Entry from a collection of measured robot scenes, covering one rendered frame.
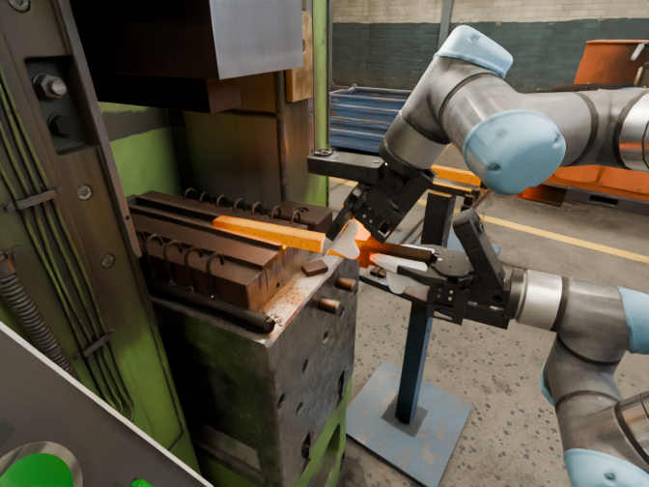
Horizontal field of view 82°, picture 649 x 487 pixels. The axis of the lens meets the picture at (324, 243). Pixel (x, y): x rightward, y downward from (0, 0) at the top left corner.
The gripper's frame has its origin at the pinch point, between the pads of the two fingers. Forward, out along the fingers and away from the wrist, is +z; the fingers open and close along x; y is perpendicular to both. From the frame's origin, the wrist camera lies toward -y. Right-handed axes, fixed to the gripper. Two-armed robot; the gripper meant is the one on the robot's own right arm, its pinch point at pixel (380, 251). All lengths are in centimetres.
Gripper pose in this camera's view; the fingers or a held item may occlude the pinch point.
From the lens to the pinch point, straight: 59.0
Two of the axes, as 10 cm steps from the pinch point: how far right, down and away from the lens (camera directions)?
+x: 4.4, -4.5, 7.8
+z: -9.0, -2.0, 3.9
